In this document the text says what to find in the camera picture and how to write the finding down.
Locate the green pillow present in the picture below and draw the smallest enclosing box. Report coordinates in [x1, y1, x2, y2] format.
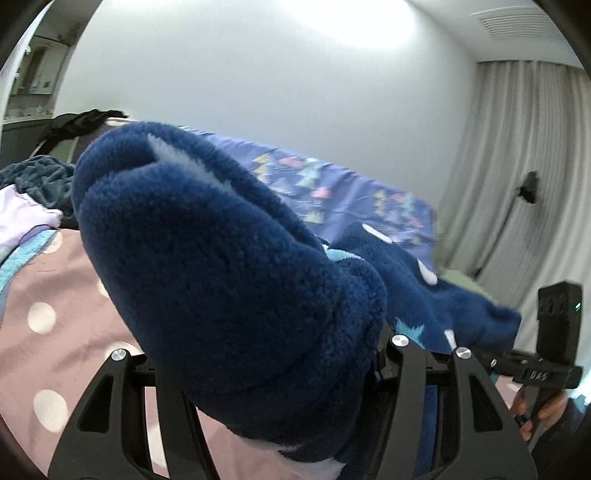
[438, 270, 485, 289]

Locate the purple tree print sheet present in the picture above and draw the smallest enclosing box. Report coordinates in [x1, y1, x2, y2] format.
[178, 124, 438, 259]

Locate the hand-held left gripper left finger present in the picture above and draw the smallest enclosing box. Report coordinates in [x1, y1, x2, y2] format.
[47, 348, 220, 480]

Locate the grey curtain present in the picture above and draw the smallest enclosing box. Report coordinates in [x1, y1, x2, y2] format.
[434, 60, 591, 324]

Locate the black garment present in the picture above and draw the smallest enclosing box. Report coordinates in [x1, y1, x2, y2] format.
[39, 109, 127, 148]

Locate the pink polka dot blanket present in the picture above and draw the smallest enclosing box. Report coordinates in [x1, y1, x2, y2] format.
[0, 227, 522, 480]

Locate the ceiling air vent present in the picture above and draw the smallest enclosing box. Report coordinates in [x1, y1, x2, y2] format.
[471, 4, 564, 40]

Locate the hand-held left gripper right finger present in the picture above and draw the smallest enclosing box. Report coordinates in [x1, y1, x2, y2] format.
[365, 333, 539, 480]

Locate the black floor lamp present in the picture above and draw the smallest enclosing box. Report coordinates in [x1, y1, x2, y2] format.
[475, 171, 540, 278]

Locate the person's right hand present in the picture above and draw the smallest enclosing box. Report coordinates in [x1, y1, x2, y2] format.
[509, 389, 570, 441]

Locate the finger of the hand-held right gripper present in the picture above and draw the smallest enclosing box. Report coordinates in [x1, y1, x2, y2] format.
[478, 352, 520, 376]

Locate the person's right forearm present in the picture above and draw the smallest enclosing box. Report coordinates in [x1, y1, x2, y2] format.
[531, 397, 591, 480]

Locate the lavender cloth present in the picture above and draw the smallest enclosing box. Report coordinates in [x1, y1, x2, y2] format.
[0, 187, 63, 252]

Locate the blue fleece pajama top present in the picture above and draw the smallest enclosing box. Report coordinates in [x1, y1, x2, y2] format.
[71, 121, 522, 480]

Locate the dark teal blanket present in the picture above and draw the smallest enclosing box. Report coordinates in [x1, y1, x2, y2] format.
[0, 156, 77, 229]

